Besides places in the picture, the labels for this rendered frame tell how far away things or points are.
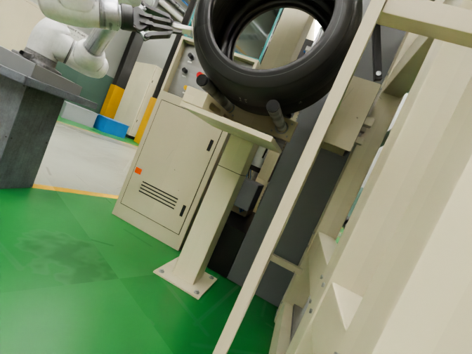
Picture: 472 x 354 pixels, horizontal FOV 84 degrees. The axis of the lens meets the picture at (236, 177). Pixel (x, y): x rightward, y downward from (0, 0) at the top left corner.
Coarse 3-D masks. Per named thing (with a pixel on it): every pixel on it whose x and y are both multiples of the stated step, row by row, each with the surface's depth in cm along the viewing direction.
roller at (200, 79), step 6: (198, 78) 95; (204, 78) 94; (198, 84) 95; (204, 84) 95; (210, 84) 97; (204, 90) 99; (210, 90) 100; (216, 90) 104; (216, 96) 107; (222, 96) 111; (222, 102) 114; (228, 102) 120; (228, 108) 124
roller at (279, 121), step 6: (270, 102) 88; (276, 102) 88; (270, 108) 88; (276, 108) 87; (270, 114) 92; (276, 114) 91; (282, 114) 100; (276, 120) 99; (282, 120) 103; (276, 126) 111; (282, 126) 111
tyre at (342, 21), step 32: (224, 0) 110; (256, 0) 117; (288, 0) 114; (320, 0) 110; (352, 0) 81; (224, 32) 120; (352, 32) 83; (224, 64) 90; (288, 64) 84; (320, 64) 83; (256, 96) 91; (288, 96) 89; (320, 96) 102
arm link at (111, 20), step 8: (104, 0) 78; (112, 0) 80; (104, 8) 78; (112, 8) 79; (120, 8) 81; (104, 16) 79; (112, 16) 80; (120, 16) 82; (104, 24) 81; (112, 24) 81; (120, 24) 83
